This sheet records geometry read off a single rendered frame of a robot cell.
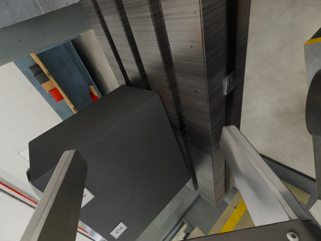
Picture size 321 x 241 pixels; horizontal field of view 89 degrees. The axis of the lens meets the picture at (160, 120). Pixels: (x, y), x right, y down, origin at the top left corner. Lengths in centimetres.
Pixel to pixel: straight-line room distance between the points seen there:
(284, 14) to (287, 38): 12
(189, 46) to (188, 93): 6
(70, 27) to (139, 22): 40
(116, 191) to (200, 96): 18
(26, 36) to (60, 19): 10
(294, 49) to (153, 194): 105
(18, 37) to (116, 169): 44
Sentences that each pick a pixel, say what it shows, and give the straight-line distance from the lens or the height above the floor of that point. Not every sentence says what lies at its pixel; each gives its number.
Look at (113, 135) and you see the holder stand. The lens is 22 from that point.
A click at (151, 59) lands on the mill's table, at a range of 22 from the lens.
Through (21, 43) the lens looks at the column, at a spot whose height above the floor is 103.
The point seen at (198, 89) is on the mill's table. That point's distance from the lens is 18.
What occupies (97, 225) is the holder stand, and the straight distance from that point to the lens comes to 29.
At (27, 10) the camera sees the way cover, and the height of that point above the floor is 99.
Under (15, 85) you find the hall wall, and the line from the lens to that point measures 451.
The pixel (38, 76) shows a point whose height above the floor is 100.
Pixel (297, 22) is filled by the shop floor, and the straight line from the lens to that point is 114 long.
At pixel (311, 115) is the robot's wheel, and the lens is 59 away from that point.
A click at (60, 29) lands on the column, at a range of 59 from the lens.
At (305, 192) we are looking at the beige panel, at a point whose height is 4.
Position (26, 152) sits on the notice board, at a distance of 508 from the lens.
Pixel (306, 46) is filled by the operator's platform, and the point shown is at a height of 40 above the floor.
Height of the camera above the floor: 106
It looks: 23 degrees down
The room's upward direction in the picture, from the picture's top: 129 degrees counter-clockwise
